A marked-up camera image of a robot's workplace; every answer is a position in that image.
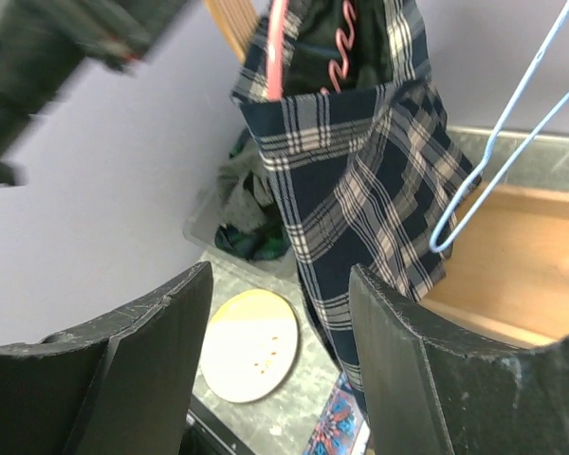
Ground clear plastic bin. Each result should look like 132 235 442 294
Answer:
183 190 297 282

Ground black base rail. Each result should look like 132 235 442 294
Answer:
179 395 254 455

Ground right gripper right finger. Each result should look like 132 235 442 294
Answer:
349 265 569 454

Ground patterned placemat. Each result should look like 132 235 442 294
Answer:
303 373 370 455

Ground navy beige plaid skirt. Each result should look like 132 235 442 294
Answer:
232 1 472 407

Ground cream floral plate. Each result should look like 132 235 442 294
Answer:
200 289 300 404

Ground pink clothes hanger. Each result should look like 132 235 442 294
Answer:
266 1 358 100

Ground grey dotted garment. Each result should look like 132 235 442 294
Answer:
217 140 281 234

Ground green plaid skirt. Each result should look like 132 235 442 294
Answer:
214 129 289 262

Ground blue wire hanger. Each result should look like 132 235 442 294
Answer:
429 0 569 253

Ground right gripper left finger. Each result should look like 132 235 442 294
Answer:
0 262 213 454

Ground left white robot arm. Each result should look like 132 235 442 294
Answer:
0 0 189 187

